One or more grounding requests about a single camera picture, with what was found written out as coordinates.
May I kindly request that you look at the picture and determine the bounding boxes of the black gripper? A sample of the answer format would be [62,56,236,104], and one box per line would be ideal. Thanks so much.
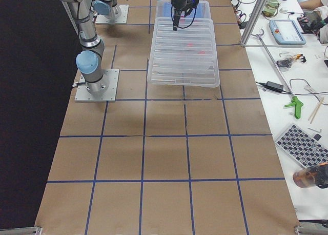
[171,0,199,31]

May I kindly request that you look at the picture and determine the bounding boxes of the person forearm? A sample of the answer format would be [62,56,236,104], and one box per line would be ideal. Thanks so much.
[299,0,327,10]

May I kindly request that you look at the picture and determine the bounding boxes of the clear plastic storage box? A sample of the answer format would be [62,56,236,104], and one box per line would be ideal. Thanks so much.
[155,0,211,18]

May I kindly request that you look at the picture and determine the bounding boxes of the clear plastic box lid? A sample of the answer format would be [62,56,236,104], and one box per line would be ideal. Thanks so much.
[147,17,220,88]

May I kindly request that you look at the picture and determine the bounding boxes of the green jar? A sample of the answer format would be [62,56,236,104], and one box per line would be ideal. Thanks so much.
[262,0,279,17]

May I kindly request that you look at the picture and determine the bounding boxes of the teach pendant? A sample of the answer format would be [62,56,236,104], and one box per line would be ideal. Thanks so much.
[269,19,306,45]

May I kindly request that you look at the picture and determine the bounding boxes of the black power adapter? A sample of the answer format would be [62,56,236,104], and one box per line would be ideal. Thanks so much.
[266,81,284,93]

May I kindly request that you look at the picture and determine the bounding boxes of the small black orange gadget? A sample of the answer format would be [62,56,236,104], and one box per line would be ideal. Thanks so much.
[276,52,306,68]

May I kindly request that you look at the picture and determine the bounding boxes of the wooden chopsticks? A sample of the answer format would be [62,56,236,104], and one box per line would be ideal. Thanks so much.
[308,97,324,124]

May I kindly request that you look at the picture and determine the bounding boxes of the hex key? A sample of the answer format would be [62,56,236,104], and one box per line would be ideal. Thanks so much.
[308,127,322,133]

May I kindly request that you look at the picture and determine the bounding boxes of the checkered calibration board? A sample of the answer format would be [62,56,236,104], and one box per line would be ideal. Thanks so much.
[275,124,327,168]

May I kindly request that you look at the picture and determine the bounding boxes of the amber bottle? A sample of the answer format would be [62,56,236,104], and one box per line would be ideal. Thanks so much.
[293,163,327,189]

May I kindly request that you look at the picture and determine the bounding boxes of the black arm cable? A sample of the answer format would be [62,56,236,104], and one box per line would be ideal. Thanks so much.
[176,0,200,29]

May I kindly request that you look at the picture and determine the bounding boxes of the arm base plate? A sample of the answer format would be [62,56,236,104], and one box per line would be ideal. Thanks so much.
[95,4,129,25]
[74,69,119,102]

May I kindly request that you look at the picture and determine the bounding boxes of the aluminium frame post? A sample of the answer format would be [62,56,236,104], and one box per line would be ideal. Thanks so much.
[240,0,267,47]

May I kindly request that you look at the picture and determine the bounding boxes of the green handled reacher grabber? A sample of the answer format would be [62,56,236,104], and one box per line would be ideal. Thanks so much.
[251,28,303,119]

